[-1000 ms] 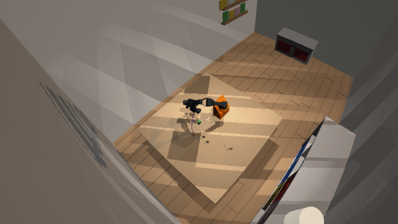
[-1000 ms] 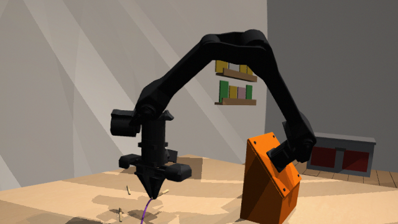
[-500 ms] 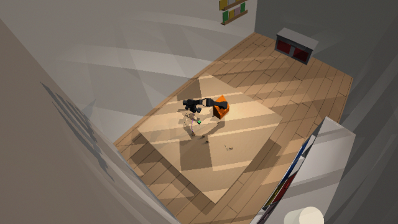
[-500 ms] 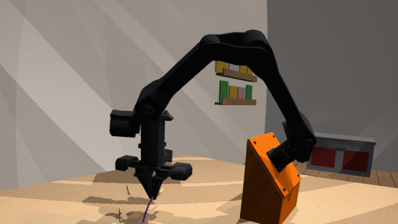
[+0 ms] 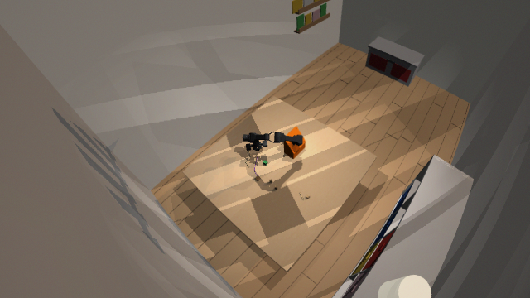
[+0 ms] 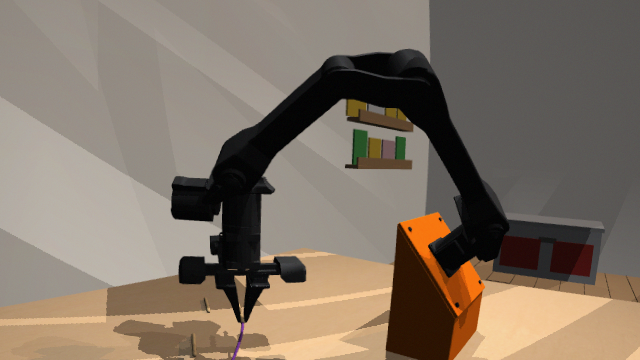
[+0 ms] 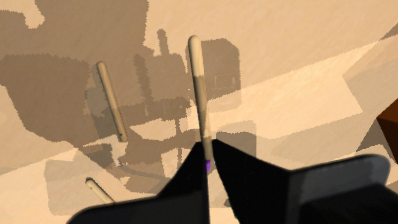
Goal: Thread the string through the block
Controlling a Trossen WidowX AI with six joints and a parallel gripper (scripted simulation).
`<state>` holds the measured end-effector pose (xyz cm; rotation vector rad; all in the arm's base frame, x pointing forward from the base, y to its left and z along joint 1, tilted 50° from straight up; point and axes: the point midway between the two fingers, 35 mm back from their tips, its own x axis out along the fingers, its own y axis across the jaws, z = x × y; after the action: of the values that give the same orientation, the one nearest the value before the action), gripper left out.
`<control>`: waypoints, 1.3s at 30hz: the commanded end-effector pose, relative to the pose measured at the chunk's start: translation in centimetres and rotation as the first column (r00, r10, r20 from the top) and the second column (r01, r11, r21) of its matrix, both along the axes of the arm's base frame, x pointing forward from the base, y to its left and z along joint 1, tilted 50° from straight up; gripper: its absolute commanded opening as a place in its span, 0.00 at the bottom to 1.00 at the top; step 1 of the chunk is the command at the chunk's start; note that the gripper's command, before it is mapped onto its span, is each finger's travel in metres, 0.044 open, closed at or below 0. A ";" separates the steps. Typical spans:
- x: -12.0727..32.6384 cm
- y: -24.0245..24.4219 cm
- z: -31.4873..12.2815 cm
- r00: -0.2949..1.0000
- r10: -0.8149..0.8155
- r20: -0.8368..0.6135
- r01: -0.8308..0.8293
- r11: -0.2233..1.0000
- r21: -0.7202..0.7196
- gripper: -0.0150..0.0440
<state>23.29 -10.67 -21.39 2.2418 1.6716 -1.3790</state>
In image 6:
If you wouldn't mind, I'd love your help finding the light brown wooden stick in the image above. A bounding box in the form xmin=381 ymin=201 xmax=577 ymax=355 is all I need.
xmin=191 ymin=333 xmax=197 ymax=357

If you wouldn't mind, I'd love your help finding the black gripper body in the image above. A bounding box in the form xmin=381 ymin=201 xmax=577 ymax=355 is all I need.
xmin=178 ymin=224 xmax=306 ymax=285

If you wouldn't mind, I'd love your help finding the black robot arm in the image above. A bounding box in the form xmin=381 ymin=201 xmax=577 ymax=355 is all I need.
xmin=171 ymin=49 xmax=510 ymax=278

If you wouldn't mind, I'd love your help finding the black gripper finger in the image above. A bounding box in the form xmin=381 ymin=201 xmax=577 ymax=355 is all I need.
xmin=215 ymin=278 xmax=241 ymax=323
xmin=243 ymin=275 xmax=270 ymax=323

